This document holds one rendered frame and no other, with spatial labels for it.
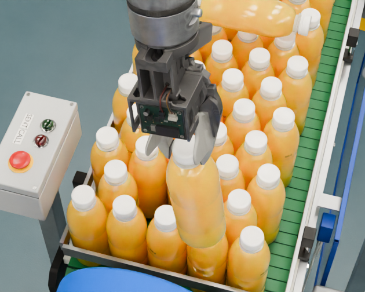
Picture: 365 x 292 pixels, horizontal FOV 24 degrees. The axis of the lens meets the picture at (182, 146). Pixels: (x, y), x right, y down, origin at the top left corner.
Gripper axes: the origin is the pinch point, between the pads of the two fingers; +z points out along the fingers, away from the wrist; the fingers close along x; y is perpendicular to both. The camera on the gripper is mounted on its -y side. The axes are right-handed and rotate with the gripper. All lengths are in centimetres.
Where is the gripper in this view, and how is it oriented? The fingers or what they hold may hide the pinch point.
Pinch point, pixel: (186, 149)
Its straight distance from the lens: 107.2
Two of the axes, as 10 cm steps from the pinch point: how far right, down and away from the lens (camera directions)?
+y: -3.2, 6.7, -6.6
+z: 0.8, 7.2, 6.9
